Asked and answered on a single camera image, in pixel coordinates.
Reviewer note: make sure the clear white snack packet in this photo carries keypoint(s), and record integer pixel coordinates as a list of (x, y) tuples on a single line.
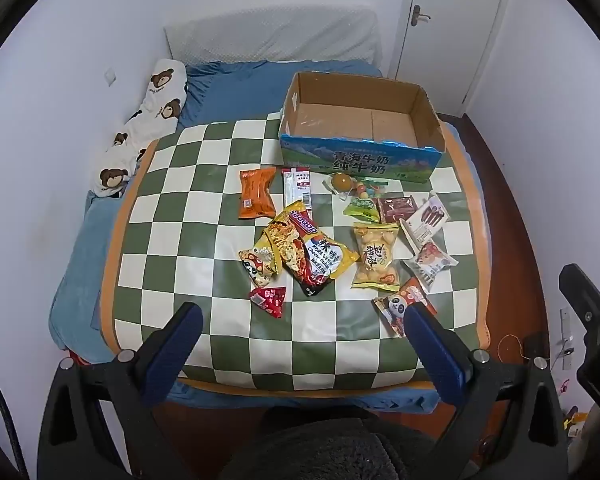
[(430, 262)]

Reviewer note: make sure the brown red snack packet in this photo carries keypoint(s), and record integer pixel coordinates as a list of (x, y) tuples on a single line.
[(397, 209)]

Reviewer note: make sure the dark fuzzy cloth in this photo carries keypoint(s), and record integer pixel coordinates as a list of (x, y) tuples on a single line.
[(340, 450)]

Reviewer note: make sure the white power strip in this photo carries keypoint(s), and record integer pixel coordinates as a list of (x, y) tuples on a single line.
[(567, 335)]

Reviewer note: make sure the white wall socket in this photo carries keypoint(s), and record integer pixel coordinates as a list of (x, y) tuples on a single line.
[(110, 77)]

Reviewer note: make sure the white chocolate stick packet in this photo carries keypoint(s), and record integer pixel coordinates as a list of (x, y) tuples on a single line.
[(427, 220)]

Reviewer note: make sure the yellow round biscuit packet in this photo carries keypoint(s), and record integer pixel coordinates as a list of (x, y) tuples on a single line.
[(376, 257)]

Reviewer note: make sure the red triangular packet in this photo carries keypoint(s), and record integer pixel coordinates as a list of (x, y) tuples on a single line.
[(270, 301)]

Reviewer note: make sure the orange jelly cup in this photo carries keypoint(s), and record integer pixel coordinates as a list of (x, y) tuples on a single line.
[(339, 182)]

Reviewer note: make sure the red white packet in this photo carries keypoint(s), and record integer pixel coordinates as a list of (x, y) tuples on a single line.
[(297, 185)]

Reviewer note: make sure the yellow instant noodle packet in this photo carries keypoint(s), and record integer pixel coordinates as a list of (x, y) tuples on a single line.
[(312, 255)]

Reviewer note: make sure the cardboard box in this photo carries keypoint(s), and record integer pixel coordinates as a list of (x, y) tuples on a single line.
[(350, 120)]

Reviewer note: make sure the yellow mushroom print packet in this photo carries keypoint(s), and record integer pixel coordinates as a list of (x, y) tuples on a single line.
[(257, 262)]

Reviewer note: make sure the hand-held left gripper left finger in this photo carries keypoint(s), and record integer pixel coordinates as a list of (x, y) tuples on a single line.
[(175, 345)]

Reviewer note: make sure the white door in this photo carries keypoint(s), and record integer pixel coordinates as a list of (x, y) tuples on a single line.
[(455, 35)]

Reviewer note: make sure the orange snack packet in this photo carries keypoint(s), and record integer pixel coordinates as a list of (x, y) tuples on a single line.
[(257, 192)]

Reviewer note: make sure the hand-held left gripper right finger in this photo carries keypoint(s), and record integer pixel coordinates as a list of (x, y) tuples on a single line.
[(435, 355)]

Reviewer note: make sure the green white checkered mat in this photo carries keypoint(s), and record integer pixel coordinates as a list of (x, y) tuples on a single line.
[(190, 240)]

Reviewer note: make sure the orange panda print packet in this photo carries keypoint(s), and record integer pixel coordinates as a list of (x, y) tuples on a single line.
[(395, 307)]

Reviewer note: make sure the blue bedsheet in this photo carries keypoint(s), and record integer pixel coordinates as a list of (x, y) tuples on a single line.
[(240, 90)]

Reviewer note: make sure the white bear print pillow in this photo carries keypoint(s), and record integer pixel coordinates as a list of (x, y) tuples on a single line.
[(150, 120)]

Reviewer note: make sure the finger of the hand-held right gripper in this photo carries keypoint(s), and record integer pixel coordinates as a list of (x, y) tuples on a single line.
[(582, 297)]

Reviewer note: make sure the green snack packet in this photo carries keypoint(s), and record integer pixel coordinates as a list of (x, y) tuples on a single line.
[(362, 209)]

